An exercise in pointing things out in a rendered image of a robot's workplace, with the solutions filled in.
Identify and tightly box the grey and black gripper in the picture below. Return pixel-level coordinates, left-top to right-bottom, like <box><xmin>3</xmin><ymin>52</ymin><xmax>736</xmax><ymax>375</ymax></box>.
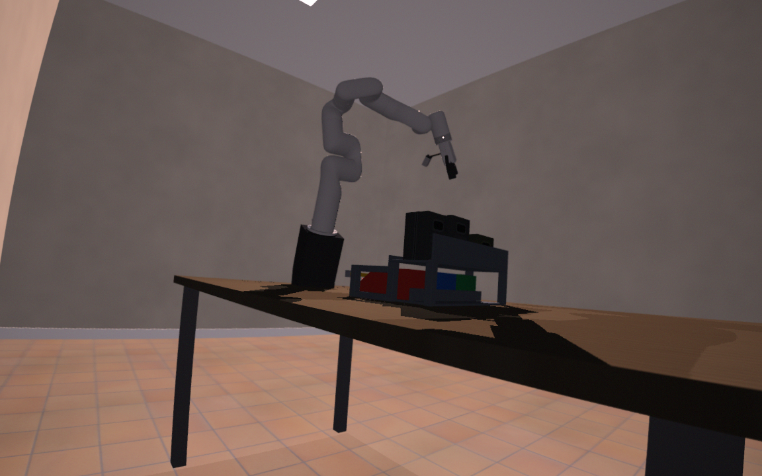
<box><xmin>436</xmin><ymin>140</ymin><xmax>458</xmax><ymax>179</ymax></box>

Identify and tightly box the blue bin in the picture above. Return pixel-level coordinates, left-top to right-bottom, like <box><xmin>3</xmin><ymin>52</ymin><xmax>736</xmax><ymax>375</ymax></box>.
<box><xmin>437</xmin><ymin>272</ymin><xmax>456</xmax><ymax>290</ymax></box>

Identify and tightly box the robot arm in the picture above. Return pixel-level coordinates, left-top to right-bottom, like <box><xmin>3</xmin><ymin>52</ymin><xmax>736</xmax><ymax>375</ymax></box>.
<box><xmin>307</xmin><ymin>77</ymin><xmax>452</xmax><ymax>236</ymax></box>

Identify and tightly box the dark grey metal shelf rack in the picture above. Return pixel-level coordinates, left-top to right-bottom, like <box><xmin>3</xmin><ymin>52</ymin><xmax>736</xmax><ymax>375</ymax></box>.
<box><xmin>345</xmin><ymin>233</ymin><xmax>508</xmax><ymax>307</ymax></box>

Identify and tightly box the olive green case with orange latches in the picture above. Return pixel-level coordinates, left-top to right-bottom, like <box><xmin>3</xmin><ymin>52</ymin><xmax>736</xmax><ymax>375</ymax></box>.
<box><xmin>469</xmin><ymin>234</ymin><xmax>493</xmax><ymax>247</ymax></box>

